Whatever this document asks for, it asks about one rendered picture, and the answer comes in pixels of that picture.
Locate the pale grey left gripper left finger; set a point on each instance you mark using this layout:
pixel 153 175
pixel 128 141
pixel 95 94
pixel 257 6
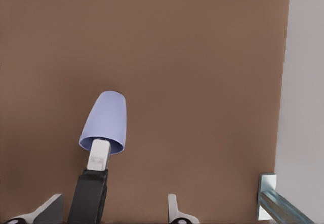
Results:
pixel 50 210

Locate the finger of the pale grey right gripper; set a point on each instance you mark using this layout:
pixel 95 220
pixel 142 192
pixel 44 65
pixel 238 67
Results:
pixel 99 155

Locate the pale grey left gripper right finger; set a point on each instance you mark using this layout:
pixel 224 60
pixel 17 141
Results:
pixel 173 208

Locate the lavender blue cup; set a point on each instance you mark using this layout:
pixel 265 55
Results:
pixel 108 115

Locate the silver frame post with foot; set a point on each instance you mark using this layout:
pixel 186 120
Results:
pixel 266 196

